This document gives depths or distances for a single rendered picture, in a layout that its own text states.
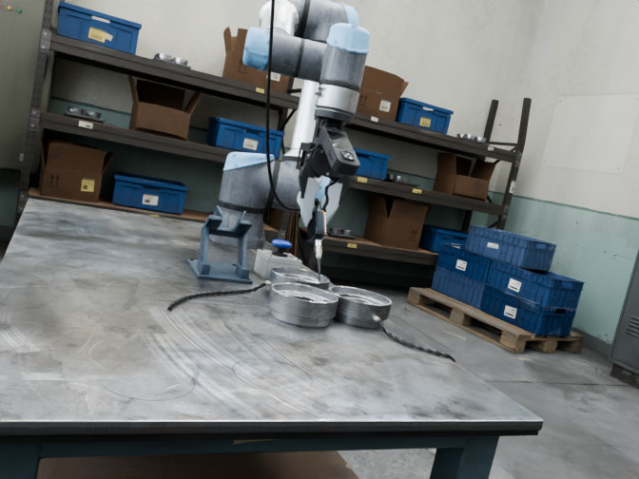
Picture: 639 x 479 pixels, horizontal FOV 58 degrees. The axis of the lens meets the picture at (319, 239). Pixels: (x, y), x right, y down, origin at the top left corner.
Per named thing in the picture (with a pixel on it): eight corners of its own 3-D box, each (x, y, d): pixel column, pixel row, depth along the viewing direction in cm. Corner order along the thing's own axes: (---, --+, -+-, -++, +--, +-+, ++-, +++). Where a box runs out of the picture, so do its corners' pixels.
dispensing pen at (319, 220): (317, 277, 100) (313, 192, 107) (307, 286, 103) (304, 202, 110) (328, 279, 101) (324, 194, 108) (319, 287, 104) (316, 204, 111)
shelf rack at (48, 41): (276, 287, 466) (326, 34, 441) (8, 259, 385) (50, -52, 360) (255, 270, 517) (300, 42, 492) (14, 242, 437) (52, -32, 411)
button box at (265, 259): (298, 283, 114) (302, 258, 113) (263, 279, 111) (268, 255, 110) (283, 273, 121) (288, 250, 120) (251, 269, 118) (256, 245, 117)
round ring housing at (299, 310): (283, 328, 82) (289, 300, 81) (255, 305, 91) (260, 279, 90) (345, 330, 87) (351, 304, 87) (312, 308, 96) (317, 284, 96)
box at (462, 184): (490, 202, 539) (499, 162, 535) (448, 194, 524) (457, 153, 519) (466, 198, 577) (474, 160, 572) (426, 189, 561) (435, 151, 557)
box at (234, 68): (292, 95, 445) (301, 44, 440) (220, 78, 426) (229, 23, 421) (280, 97, 479) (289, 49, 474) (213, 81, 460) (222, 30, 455)
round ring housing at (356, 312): (312, 307, 97) (317, 283, 97) (363, 310, 102) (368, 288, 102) (344, 329, 88) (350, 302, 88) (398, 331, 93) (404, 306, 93)
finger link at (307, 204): (300, 222, 112) (313, 176, 111) (310, 228, 106) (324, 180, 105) (284, 219, 111) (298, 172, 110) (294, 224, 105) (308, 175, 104)
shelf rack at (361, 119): (485, 309, 556) (537, 100, 531) (302, 290, 476) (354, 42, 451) (450, 293, 608) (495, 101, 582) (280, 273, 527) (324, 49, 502)
